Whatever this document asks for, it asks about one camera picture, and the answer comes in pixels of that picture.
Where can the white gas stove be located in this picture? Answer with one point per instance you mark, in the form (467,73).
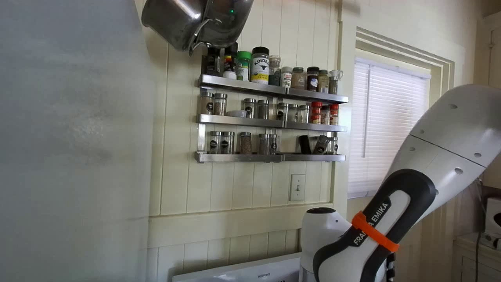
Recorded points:
(235,271)

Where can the large jar white label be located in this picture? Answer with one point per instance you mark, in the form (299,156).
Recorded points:
(260,65)

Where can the cream white door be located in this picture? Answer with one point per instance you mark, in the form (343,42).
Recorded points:
(365,203)

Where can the white window blind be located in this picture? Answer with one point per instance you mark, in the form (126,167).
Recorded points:
(386,130)

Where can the glass spice jar silver lid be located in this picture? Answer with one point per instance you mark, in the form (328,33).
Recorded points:
(262,109)
(227,142)
(207,101)
(213,142)
(248,108)
(263,142)
(245,142)
(304,112)
(293,112)
(221,105)
(334,83)
(273,142)
(281,111)
(324,81)
(335,144)
(326,114)

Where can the white refrigerator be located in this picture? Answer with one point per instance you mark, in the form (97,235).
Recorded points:
(68,145)

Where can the spice jar white label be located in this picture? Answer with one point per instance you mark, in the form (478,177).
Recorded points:
(285,78)

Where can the dark spice jar black lid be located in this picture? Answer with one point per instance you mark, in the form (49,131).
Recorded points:
(312,78)

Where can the tall clear glass jar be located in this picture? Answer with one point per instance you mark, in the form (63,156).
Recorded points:
(274,64)

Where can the white cabinet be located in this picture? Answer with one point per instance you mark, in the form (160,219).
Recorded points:
(467,260)

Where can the small dark bottle white base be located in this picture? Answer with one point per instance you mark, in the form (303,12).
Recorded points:
(231,67)

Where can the white blind wand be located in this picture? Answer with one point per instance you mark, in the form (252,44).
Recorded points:
(368,109)

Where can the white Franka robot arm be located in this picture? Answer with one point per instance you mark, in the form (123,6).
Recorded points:
(459,130)

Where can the dark glass bottle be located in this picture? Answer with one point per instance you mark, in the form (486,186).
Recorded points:
(212,59)

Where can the shiny hanging steel pot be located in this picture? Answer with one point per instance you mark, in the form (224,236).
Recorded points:
(173,23)

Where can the brown spice jar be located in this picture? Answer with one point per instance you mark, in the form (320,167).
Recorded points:
(298,78)

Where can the spice jar red lid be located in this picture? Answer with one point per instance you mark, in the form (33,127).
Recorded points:
(334,114)

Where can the dark hanging steel pot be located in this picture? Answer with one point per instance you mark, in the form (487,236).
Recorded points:
(229,20)

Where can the green cap bottle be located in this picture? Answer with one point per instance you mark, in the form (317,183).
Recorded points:
(243,64)

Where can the metal three tier spice rack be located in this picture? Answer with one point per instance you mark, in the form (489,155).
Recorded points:
(260,156)

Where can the white appliance dark circle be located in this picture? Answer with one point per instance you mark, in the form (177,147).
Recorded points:
(490,236)

